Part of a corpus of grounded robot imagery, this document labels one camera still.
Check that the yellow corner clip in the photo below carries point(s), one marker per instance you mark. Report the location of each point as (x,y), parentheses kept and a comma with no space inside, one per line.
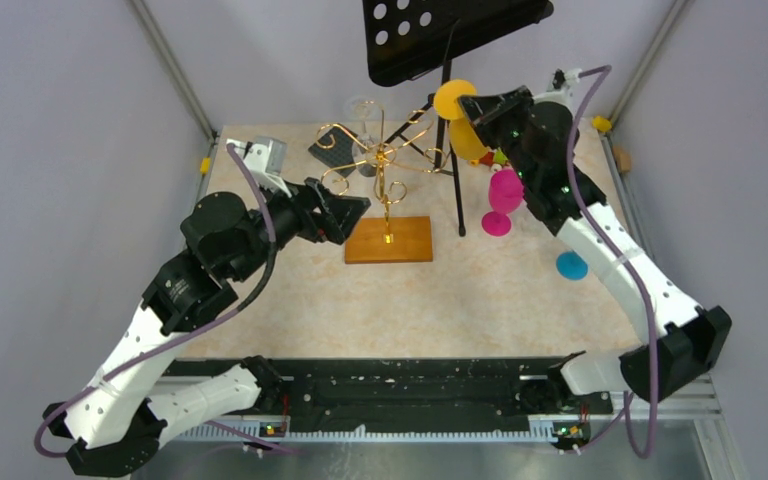
(602,124)

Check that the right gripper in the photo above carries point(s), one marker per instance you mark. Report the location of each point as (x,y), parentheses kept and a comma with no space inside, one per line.
(486,112)

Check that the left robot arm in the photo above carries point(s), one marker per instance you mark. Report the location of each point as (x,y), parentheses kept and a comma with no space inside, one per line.
(117,423)

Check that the clear back wine glass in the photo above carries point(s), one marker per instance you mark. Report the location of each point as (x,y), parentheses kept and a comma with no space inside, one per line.
(367,114)

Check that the yellow plastic wine glass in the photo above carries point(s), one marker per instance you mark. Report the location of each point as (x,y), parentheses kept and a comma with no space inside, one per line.
(463,139)

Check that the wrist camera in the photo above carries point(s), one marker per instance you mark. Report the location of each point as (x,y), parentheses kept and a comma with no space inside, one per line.
(264,158)
(562,84)

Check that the blue plastic wine glass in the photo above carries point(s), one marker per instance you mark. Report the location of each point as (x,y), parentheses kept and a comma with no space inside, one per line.
(571,266)

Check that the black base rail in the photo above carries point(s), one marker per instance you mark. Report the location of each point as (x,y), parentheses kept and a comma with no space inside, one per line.
(490,399)

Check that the pink plastic wine glass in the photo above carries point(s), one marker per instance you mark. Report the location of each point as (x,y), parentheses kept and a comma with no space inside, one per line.
(505,195)

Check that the brown wooden block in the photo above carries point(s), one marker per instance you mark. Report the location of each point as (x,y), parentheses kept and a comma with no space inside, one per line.
(622,159)

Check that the colourful toy train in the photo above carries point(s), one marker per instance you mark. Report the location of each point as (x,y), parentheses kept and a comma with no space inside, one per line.
(494,161)

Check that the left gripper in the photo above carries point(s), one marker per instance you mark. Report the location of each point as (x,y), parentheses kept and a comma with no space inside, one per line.
(338,217)

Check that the gold wine glass rack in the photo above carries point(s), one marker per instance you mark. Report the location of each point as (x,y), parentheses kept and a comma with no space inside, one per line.
(386,239)

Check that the yellow left edge clip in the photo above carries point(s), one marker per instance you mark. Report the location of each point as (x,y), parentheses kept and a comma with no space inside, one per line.
(205,166)

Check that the black mesh pad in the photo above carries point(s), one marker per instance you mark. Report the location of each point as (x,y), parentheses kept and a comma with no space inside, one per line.
(335,150)

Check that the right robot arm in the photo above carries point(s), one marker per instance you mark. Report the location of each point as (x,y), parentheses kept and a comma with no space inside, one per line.
(680,339)

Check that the black music stand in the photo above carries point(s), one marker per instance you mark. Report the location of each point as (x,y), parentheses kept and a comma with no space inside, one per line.
(407,39)

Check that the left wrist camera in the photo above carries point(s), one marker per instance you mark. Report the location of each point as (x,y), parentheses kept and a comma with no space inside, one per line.
(264,158)

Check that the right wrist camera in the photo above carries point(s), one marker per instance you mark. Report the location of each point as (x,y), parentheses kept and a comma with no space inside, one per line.
(562,84)

